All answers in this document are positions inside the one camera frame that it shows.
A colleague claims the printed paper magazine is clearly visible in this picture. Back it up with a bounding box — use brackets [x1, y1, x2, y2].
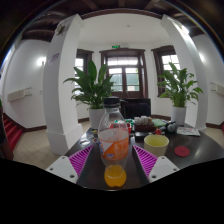
[176, 125, 202, 137]

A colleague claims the orange soda plastic bottle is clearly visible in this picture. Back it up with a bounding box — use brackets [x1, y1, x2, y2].
[97, 96, 130, 188]

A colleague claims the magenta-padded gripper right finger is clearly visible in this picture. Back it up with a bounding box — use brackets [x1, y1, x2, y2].
[131, 144, 181, 186]

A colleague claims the white wall heater unit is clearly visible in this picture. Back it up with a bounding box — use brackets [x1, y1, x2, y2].
[7, 87, 34, 103]
[209, 81, 224, 97]

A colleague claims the black chair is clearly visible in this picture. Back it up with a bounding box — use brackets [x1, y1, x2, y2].
[119, 97, 152, 120]

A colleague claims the red carpeted staircase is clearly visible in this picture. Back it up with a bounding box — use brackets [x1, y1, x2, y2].
[2, 113, 24, 151]

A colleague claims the brown wooden double door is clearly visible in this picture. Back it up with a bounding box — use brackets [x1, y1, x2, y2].
[99, 48, 148, 100]

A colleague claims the small grey round object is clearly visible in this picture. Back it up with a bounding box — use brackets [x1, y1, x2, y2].
[165, 120, 178, 133]

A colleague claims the green book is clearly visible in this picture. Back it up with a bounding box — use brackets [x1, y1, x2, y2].
[152, 118, 168, 128]

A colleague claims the brown framed window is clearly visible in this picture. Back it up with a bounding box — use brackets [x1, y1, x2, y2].
[151, 45, 181, 98]
[74, 48, 94, 91]

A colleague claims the potted green plant white pot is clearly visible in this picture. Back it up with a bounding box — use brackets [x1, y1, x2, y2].
[63, 59, 116, 130]
[157, 61, 204, 127]

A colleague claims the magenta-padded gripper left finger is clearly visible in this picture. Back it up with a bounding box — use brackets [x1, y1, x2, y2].
[45, 144, 96, 185]

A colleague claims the flat round red coaster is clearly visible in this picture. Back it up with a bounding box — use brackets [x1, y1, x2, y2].
[173, 145, 191, 158]

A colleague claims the pale yellow cup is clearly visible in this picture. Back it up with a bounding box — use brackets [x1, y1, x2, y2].
[143, 133, 170, 158]

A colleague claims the tray of small cups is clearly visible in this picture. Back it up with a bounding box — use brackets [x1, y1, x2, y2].
[133, 115, 157, 132]

